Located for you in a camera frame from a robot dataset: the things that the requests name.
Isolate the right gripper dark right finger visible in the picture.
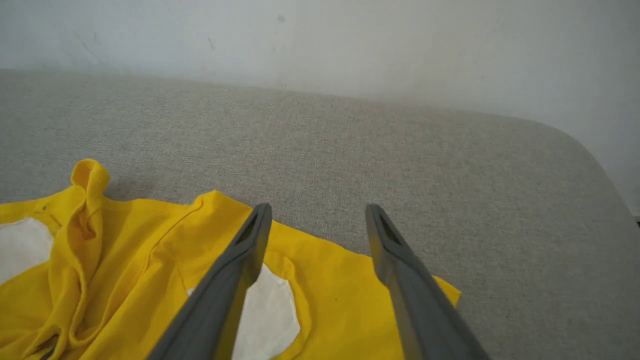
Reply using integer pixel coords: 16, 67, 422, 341
364, 203, 492, 360

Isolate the grey-green fabric sofa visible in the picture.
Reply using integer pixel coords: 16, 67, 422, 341
0, 68, 640, 360

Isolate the yellow cartoon-face T-shirt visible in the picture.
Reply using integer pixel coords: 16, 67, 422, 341
0, 158, 462, 360

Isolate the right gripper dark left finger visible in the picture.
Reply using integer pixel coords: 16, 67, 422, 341
146, 202, 274, 360

